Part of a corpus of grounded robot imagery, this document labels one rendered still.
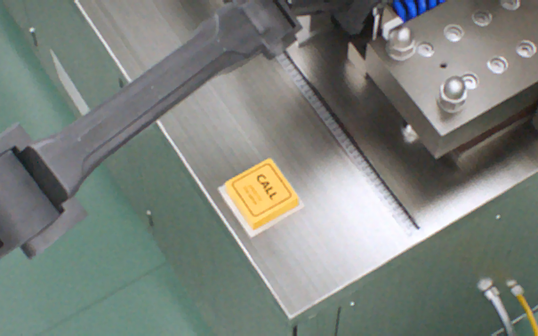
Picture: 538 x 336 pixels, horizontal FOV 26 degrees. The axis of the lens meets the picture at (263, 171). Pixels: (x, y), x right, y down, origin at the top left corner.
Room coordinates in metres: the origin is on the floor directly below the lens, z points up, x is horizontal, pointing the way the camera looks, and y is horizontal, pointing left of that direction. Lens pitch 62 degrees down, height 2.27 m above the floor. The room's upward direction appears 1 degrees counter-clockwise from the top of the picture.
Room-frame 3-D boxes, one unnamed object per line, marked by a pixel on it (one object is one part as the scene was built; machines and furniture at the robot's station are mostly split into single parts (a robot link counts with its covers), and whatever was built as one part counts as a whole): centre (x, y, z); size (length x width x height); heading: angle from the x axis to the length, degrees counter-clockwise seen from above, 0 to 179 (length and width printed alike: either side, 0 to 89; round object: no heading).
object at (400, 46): (0.83, -0.17, 1.05); 0.04 x 0.04 x 0.04
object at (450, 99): (0.75, -0.23, 1.05); 0.04 x 0.04 x 0.04
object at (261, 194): (0.68, 0.00, 0.91); 0.07 x 0.07 x 0.02; 31
